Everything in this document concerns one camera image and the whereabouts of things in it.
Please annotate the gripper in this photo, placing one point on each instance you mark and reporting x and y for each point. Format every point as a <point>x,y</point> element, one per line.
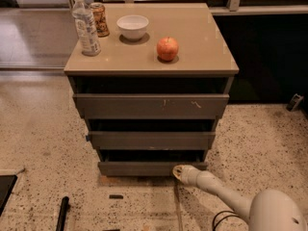
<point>191,176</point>

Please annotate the grey bottom drawer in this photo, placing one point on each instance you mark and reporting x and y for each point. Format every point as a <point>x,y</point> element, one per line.
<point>147,162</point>

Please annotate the grey drawer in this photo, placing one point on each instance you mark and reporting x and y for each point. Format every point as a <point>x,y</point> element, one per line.
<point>151,106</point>
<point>147,162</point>
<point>151,140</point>

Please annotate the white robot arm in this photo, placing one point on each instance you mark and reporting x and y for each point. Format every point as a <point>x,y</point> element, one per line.
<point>268,210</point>

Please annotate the grey drawer cabinet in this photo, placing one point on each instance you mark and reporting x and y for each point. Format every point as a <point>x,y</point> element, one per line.
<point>203,65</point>

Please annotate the grey middle drawer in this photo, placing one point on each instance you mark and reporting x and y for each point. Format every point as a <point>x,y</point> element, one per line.
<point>151,140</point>

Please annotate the grey top drawer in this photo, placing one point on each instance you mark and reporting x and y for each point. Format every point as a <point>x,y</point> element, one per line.
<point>151,106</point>

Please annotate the black bar on floor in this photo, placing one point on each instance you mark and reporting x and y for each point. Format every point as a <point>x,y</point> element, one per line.
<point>62,214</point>

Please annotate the red apple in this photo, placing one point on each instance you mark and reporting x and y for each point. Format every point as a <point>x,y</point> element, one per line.
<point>167,48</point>

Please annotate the small black floor device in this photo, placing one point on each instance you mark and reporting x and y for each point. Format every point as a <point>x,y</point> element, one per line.
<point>295,101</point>

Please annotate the white ceramic bowl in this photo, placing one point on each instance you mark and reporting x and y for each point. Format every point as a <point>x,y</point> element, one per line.
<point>133,27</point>

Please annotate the clear plastic water bottle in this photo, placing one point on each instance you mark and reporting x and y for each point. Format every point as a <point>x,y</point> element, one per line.
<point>85,28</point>

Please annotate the black mat corner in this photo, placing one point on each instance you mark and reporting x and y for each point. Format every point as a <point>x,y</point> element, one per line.
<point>7,183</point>

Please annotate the patterned drink can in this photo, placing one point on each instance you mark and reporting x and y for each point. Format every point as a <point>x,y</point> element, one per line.
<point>98,10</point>

